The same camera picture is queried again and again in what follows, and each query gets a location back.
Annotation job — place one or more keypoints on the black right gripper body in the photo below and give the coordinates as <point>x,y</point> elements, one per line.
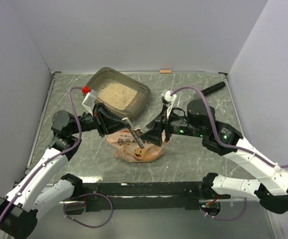
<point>181,126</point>

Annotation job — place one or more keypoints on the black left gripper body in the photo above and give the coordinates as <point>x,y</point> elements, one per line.
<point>89,122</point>

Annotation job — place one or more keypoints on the pink cat litter bag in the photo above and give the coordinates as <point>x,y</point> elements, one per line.
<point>128,150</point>

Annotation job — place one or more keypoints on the small wooden comb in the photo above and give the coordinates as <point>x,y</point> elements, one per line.
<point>135,132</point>

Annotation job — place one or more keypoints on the clear plastic litter scoop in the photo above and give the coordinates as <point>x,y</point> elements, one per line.
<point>179,99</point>

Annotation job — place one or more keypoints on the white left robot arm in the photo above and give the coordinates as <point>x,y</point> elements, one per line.
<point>25,204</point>

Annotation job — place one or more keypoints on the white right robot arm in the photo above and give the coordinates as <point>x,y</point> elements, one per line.
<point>269,185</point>

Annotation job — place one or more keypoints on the beige cat litter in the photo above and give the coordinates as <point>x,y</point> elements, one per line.
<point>117,95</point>

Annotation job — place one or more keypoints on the brown plastic litter box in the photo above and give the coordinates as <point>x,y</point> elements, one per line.
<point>108,75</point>

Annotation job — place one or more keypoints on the orange tape piece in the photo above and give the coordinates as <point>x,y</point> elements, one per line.
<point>165,71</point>

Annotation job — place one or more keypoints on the black handheld microphone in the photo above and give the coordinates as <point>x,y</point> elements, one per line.
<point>214,88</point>

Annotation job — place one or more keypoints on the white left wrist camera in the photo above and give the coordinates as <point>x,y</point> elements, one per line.
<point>89,99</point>

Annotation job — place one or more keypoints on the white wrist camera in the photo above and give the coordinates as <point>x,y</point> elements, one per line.
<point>89,99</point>
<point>168,99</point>

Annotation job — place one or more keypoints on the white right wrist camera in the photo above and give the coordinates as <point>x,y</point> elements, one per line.
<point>168,99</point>

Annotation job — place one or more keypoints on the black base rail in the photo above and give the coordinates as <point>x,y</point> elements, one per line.
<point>145,195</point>

